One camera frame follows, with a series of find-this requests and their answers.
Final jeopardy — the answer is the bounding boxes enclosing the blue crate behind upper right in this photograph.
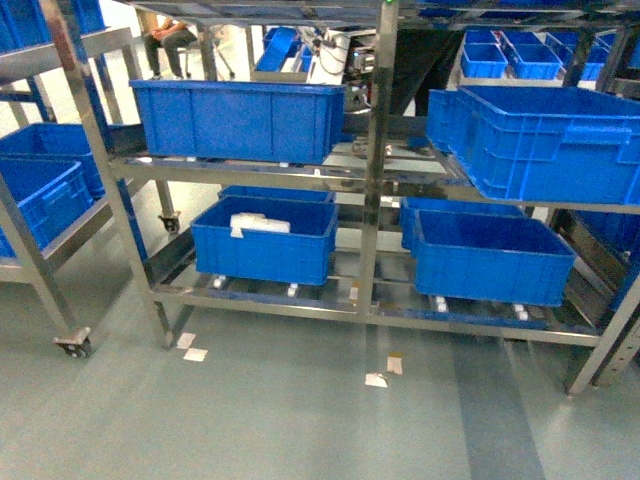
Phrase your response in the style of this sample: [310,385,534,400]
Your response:
[426,90,467,153]

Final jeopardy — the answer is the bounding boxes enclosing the blue crate upper left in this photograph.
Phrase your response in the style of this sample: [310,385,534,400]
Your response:
[129,80,345,165]

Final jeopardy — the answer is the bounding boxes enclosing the blue crate lower right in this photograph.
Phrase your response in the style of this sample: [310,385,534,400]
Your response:
[412,210,576,306]

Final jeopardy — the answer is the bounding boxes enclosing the blue crate lower left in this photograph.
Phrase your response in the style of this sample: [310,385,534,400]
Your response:
[191,196,339,286]

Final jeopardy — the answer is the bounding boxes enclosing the steel flow rack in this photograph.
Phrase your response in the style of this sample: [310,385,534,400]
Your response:
[39,1,639,397]

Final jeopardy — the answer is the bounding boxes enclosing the blue crate on left cart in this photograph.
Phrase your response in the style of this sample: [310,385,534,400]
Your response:
[1,157,93,249]

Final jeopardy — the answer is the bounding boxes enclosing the seated person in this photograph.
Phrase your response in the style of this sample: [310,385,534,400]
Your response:
[144,17,197,80]

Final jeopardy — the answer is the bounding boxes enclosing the steel cart left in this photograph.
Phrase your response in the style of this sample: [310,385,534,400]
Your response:
[1,27,139,358]

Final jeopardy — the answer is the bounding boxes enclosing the white foam packing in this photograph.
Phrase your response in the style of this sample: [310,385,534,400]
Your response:
[229,212,291,238]

